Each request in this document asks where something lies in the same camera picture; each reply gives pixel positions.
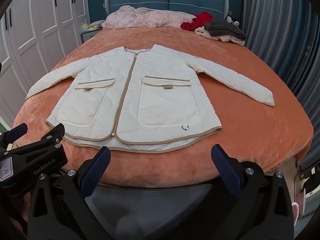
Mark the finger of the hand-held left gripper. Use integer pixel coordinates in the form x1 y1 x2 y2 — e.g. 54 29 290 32
39 123 66 147
0 122 28 156

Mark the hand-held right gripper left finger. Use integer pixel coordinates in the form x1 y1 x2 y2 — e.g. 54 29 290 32
27 146 113 240

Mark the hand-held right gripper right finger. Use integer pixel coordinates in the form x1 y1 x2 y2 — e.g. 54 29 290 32
207 144 295 240

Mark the white quilted jacket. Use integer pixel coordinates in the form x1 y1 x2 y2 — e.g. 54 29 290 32
25 44 275 155

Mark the orange plush blanket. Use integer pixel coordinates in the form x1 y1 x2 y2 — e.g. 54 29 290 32
11 26 314 189

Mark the pink and white object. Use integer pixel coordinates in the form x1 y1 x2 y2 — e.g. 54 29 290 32
291 165 320 228

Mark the grey nightstand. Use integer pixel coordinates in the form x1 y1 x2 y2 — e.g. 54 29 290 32
80 29 103 46

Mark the white panelled wardrobe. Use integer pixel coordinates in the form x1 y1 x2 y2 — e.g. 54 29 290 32
0 0 88 128

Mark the cream fleece garment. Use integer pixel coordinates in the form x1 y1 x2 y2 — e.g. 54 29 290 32
195 26 246 46

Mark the grey knit garment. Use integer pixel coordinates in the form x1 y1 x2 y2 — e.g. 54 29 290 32
204 21 247 40

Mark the red garment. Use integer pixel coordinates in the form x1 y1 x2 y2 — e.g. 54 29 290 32
180 12 215 32

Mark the grey pleated curtain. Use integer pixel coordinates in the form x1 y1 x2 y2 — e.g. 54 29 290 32
240 0 320 170

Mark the small white plush toy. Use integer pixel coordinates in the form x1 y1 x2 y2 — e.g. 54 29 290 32
225 16 240 27

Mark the pink floral quilt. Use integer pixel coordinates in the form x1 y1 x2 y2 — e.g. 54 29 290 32
101 5 198 30

